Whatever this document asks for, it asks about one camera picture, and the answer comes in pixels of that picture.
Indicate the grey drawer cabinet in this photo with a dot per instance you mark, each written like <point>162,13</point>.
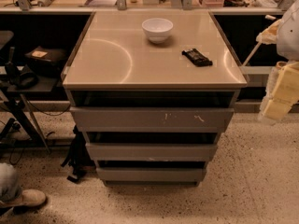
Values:
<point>115,65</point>

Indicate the black snack bar packet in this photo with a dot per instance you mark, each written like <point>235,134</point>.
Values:
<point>197,58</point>

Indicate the grey drawer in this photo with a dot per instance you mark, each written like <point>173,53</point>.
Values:
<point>125,152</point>
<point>152,120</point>
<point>151,175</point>

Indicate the white stick with black tip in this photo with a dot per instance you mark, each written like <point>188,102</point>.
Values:
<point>268,17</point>

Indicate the grey middle drawer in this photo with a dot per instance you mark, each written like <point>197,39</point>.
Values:
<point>125,152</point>

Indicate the white ceramic bowl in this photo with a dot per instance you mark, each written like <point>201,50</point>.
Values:
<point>157,30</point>

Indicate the black side table stand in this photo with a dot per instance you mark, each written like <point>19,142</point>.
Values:
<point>22,111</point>

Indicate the black headphones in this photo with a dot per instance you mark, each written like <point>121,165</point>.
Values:
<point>22,80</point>

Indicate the grey trouser leg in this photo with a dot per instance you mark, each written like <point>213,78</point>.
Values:
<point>10,188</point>

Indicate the grey bottom drawer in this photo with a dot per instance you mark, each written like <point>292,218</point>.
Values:
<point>151,175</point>

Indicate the grey top drawer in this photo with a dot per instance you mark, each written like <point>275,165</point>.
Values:
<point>152,120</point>

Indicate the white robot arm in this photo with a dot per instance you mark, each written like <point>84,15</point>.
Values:
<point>288,38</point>

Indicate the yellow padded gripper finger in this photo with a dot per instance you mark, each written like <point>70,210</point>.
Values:
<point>282,91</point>
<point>269,35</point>

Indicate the black box with label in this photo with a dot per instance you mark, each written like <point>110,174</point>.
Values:
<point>46,62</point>

